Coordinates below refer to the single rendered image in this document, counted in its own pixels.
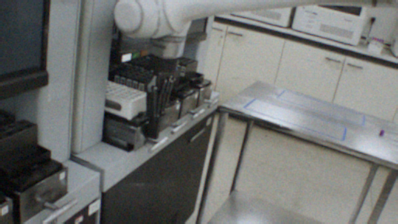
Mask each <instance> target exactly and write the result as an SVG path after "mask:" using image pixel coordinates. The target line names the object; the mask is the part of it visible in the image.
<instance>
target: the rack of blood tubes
mask: <svg viewBox="0 0 398 224"><path fill-rule="evenodd" d="M104 110H107V111H109V112H111V113H113V114H117V115H120V116H122V117H126V118H127V119H128V120H130V119H132V118H134V116H136V115H138V113H139V112H141V111H143V112H144V111H146V93H144V92H142V91H139V90H136V89H133V88H130V87H127V86H121V85H118V84H116V83H114V82H109V81H106V96H105V105H104Z"/></svg>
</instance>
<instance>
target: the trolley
mask: <svg viewBox="0 0 398 224"><path fill-rule="evenodd" d="M219 110H220V115H219V119H218V126H217V130H216V132H215V136H214V141H213V144H212V148H211V155H210V159H209V161H208V168H207V172H206V176H205V180H204V186H203V190H202V193H201V200H200V204H199V207H198V214H197V220H196V224H203V221H204V217H205V212H206V209H207V205H208V199H209V196H210V192H211V186H212V183H213V180H214V175H215V169H216V166H217V162H218V156H219V153H220V148H221V145H222V139H223V135H224V131H225V125H226V121H227V117H228V114H233V115H236V116H238V117H242V118H245V119H247V120H248V121H247V125H246V130H245V134H244V137H243V143H242V146H241V149H240V152H239V158H238V162H237V165H236V171H235V174H234V177H233V181H232V186H231V189H230V192H229V197H228V198H227V199H226V201H225V202H224V203H223V204H222V205H221V207H220V208H219V209H218V211H217V212H216V213H215V214H214V215H213V216H212V217H211V218H210V220H209V221H208V222H207V224H325V223H323V222H321V221H318V220H315V219H311V218H310V217H308V216H304V215H301V214H299V213H297V212H293V211H291V210H288V209H286V208H283V207H280V206H277V205H274V204H272V203H270V202H266V201H263V200H261V199H259V198H256V197H254V196H252V195H248V194H244V193H243V192H240V191H238V190H237V187H238V183H239V178H240V175H241V172H242V168H243V163H244V159H245V156H246V150H247V147H248V145H249V141H250V136H251V132H252V130H253V124H254V122H257V123H259V124H263V125H265V126H268V127H270V128H274V129H277V130H279V131H285V132H287V133H290V134H293V135H296V136H298V137H301V138H305V139H308V140H310V141H313V142H316V143H319V144H323V145H327V146H329V147H331V148H334V149H337V150H340V151H342V152H348V153H350V154H352V155H354V156H358V157H360V158H362V159H363V158H364V159H368V160H370V161H372V162H374V163H373V164H372V167H371V169H370V171H369V174H368V177H367V178H366V180H365V184H364V187H363V190H362V191H361V194H360V197H359V199H358V201H357V203H356V205H355V207H354V211H353V212H352V214H351V217H350V220H349V222H348V224H355V222H356V219H357V217H358V215H359V213H360V211H361V208H362V206H363V204H364V202H365V199H366V196H367V193H368V190H369V188H370V187H371V185H372V181H373V180H374V177H375V175H376V173H377V169H378V167H379V164H380V163H381V164H383V165H385V166H388V167H391V168H390V171H389V172H388V175H387V177H386V180H385V183H384V185H383V187H382V190H381V191H380V193H379V196H378V198H377V200H376V202H375V206H374V208H373V210H372V213H371V215H370V217H369V219H368V221H367V223H366V224H376V223H377V222H378V220H379V216H380V215H381V214H382V210H383V209H384V206H385V203H386V201H387V199H388V197H389V195H390V193H391V190H392V189H393V186H394V183H395V181H396V178H397V177H398V134H397V130H396V123H395V122H392V121H388V120H383V119H381V118H377V117H374V116H372V115H369V114H365V113H362V112H360V111H356V110H352V109H351V108H348V107H344V106H341V105H337V104H333V103H329V102H326V101H323V100H319V99H317V98H314V97H311V96H307V95H304V94H301V93H297V92H295V91H291V90H289V89H284V88H281V87H279V86H274V85H271V84H268V83H265V82H261V81H260V80H258V81H256V82H255V83H253V84H252V85H250V86H248V87H247V88H245V89H244V90H243V91H241V92H239V93H237V94H236V95H235V96H233V97H232V98H230V99H229V100H227V101H225V102H224V103H222V104H221V105H220V107H219ZM381 130H384V131H385V134H384V136H381V135H380V134H379V133H380V131H381Z"/></svg>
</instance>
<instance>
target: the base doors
mask: <svg viewBox="0 0 398 224"><path fill-rule="evenodd" d="M212 27H214V28H217V29H220V30H221V29H223V31H220V30H215V29H211V36H210V40H209V44H208V52H207V56H206V60H205V63H204V71H203V74H204V78H205V79H207V80H211V83H213V86H212V90H211V91H213V92H216V93H220V94H219V98H218V100H219V102H218V106H220V105H221V104H222V103H224V102H225V101H227V100H229V99H230V98H232V97H233V96H235V95H236V94H237V93H239V92H241V91H243V90H244V89H245V88H247V87H248V86H250V85H252V84H253V83H255V82H256V81H258V80H260V81H261V82H265V83H268V84H271V85H274V86H279V87H281V88H284V89H289V90H291V91H295V92H297V93H301V94H304V95H307V96H311V97H314V98H317V99H319V100H323V101H326V102H329V103H333V104H337V105H341V106H344V107H348V108H351V109H352V110H356V111H360V112H362V113H365V114H369V115H372V116H374V117H377V118H381V119H383V120H388V121H392V122H395V123H396V130H397V134H398V70H396V69H393V68H388V67H384V66H381V65H377V64H373V63H370V62H367V61H362V60H358V59H356V58H350V57H348V56H346V58H345V56H343V55H340V54H335V53H332V52H329V51H323V50H320V49H317V48H314V47H310V46H309V45H305V44H300V43H296V42H293V41H290V40H284V39H281V38H277V37H272V36H268V35H265V34H261V33H256V32H253V31H249V30H243V29H240V28H235V27H233V26H227V25H224V24H221V23H215V22H213V24H212ZM231 31H232V32H233V33H237V34H242V36H238V35H235V34H232V33H229V32H231ZM221 36H223V38H221V42H220V44H219V46H218V41H219V40H220V37H221ZM246 41H248V42H251V43H254V44H257V46H253V45H251V44H246ZM282 52H283V54H282ZM325 57H328V58H331V59H334V60H339V61H340V63H339V62H336V61H331V60H328V59H325ZM306 59H308V60H312V61H318V62H319V64H316V63H314V62H311V61H307V60H306ZM344 59H345V60H344ZM280 61H281V62H280ZM344 61H345V63H344ZM220 62H221V63H220ZM279 63H280V64H279ZM347 64H351V65H347ZM219 65H220V66H219ZM343 65H344V67H343ZM352 65H355V66H358V67H362V68H363V69H360V68H356V67H354V66H352ZM278 66H279V67H278ZM342 67H343V69H342ZM337 68H340V70H337ZM341 69H342V72H341ZM345 69H347V71H345ZM340 74H341V75H340ZM277 75H278V76H277ZM217 77H218V78H217ZM276 78H277V79H276ZM339 78H340V80H339ZM216 80H217V81H216ZM338 80H339V82H338ZM275 81H276V82H275ZM337 83H338V85H337ZM215 84H216V85H215ZM336 89H337V91H336ZM335 91H336V93H335ZM334 94H335V96H334ZM333 96H334V98H333ZM332 100H333V102H332ZM394 115H395V116H394Z"/></svg>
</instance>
